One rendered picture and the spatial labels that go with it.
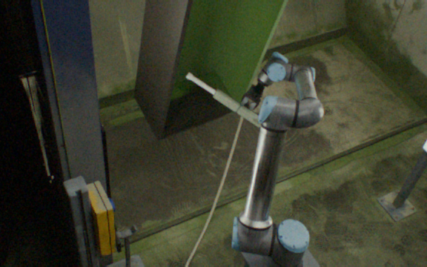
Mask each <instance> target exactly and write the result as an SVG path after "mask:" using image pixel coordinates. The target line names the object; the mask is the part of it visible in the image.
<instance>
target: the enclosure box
mask: <svg viewBox="0 0 427 267"><path fill-rule="evenodd" d="M287 3H288V0H145V10H144V16H143V22H142V39H141V45H140V51H139V63H138V68H137V75H136V86H135V92H134V97H135V99H136V101H137V103H138V104H139V107H140V108H141V110H142V113H143V115H144V117H145V118H146V120H147V122H148V124H149V126H150V128H151V129H152V131H153V132H154V134H155V136H156V138H157V140H158V141H159V140H161V139H164V138H167V137H169V136H173V135H174V134H177V133H180V132H183V131H186V130H188V129H191V128H196V127H199V126H200V125H204V124H206V123H208V122H212V121H214V120H216V119H220V118H222V117H224V116H228V115H231V114H232V113H236V111H233V110H232V109H230V108H229V107H228V106H226V105H224V104H222V103H221V102H220V101H218V100H217V99H215V98H213V94H212V93H210V92H208V91H207V90H205V89H204V88H203V87H201V86H200V85H198V84H197V83H195V82H194V81H192V80H191V79H188V78H186V76H187V75H188V73H189V72H190V73H192V74H193V76H195V77H196V78H197V79H199V80H200V81H202V82H204V83H205V84H206V85H207V86H209V87H210V88H212V89H214V90H217V89H219V90H221V91H222V92H223V93H225V94H227V95H229V96H231V97H233V98H234V99H235V100H236V101H238V102H239V103H240V101H241V99H242V96H243V95H244V94H245V93H246V92H247V91H248V90H249V89H250V87H251V86H252V83H253V81H254V78H255V76H256V73H257V71H258V70H259V66H260V65H261V64H262V60H263V59H264V56H265V54H266V51H267V49H268V45H269V43H270V40H271V38H272V36H273V34H274V31H275V30H276V28H277V25H278V23H279V20H280V18H281V15H282V13H283V10H284V9H285V6H286V4H287Z"/></svg>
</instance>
